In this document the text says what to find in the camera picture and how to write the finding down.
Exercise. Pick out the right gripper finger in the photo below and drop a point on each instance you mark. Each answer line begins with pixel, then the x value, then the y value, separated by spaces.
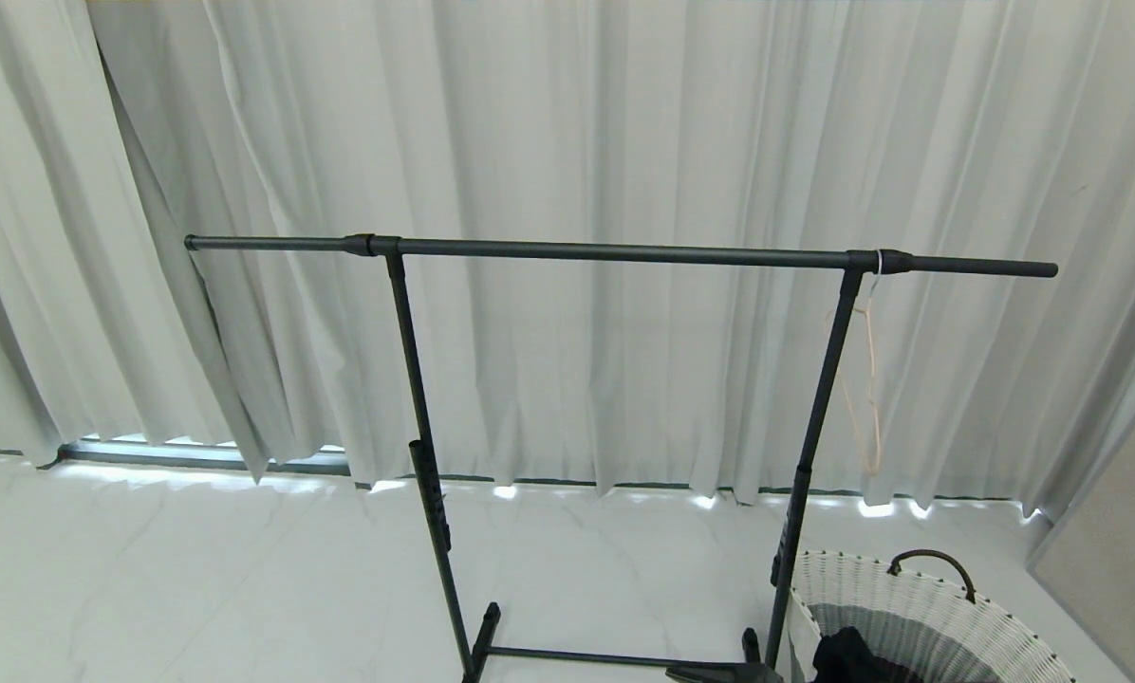
pixel 729 674

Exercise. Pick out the black garment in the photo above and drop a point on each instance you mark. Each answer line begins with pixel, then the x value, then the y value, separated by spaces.
pixel 847 659

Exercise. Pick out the white laundry basket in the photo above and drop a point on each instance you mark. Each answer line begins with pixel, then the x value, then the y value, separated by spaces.
pixel 909 598

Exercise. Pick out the pink clothes hanger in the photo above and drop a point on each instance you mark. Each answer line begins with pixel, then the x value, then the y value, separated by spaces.
pixel 873 379

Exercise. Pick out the black clothes rack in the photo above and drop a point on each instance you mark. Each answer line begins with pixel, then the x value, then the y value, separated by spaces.
pixel 624 253

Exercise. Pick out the window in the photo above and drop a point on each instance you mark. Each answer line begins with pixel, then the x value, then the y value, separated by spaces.
pixel 197 455

